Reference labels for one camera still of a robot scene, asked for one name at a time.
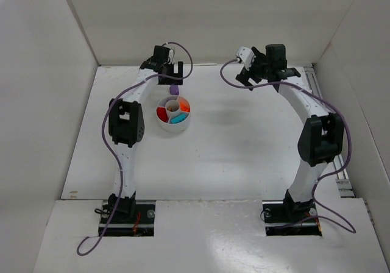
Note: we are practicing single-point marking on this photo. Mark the brown lego plate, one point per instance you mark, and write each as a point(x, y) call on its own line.
point(172, 108)

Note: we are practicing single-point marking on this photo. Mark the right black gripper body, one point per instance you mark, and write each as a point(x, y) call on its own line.
point(254, 72)

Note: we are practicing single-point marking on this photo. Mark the aluminium rail right side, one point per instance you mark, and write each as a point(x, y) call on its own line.
point(331, 146)

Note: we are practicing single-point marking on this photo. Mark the teal lego brick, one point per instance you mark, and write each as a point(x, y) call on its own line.
point(178, 119)

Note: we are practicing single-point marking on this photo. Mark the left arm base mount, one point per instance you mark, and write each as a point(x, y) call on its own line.
point(141, 223)

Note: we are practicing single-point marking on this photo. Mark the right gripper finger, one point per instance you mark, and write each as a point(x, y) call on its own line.
point(247, 79)
point(257, 55)

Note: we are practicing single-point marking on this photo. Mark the red lego brick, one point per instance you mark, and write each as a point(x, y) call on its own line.
point(162, 114)

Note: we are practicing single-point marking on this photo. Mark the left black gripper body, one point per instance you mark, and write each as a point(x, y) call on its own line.
point(170, 80)

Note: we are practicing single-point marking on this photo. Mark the white round divided container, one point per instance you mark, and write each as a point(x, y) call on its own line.
point(174, 128)

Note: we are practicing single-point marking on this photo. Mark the orange round lego piece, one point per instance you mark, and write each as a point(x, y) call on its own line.
point(184, 107)

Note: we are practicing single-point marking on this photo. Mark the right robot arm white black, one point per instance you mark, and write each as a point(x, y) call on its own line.
point(320, 140)

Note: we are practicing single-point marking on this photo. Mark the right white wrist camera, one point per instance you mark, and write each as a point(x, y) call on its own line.
point(245, 56)

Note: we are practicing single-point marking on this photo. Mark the purple lego butterfly piece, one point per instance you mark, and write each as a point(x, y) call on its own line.
point(174, 90)

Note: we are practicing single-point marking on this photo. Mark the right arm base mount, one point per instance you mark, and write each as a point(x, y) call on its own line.
point(281, 220)

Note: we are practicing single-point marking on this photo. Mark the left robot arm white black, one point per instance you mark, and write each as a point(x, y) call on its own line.
point(123, 127)

